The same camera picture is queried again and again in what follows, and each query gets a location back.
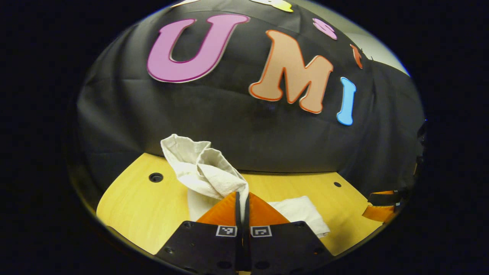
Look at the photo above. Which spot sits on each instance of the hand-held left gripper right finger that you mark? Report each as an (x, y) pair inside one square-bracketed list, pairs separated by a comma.
[(282, 248)]

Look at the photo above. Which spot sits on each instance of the white jeans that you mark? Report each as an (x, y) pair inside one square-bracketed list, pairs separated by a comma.
[(208, 172)]

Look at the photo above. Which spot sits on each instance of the black backdrop cloth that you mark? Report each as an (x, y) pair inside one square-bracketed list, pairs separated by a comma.
[(214, 122)]

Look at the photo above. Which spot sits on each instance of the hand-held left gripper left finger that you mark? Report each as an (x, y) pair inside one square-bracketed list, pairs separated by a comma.
[(206, 248)]

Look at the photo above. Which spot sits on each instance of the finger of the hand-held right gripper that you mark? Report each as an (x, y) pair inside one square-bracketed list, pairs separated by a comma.
[(378, 213), (384, 198)]

